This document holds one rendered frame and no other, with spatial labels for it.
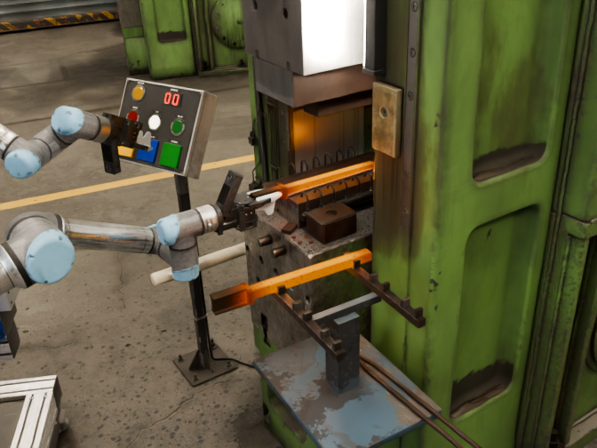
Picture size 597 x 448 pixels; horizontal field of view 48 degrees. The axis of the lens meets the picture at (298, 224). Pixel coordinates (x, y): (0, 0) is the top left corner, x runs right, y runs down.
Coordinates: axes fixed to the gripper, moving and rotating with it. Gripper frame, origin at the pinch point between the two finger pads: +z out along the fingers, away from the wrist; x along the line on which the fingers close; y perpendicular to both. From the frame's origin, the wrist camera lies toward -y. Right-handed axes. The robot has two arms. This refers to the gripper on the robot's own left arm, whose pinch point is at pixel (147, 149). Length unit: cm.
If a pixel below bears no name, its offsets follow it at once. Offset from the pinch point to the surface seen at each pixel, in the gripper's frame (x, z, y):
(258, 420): -29, 60, -87
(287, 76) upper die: -50, -11, 27
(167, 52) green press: 312, 332, 95
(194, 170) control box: -6.9, 15.6, -2.6
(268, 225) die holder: -44.5, 7.5, -12.3
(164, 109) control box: 7.5, 11.1, 14.1
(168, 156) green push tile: 0.6, 10.5, -0.6
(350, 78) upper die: -60, 3, 32
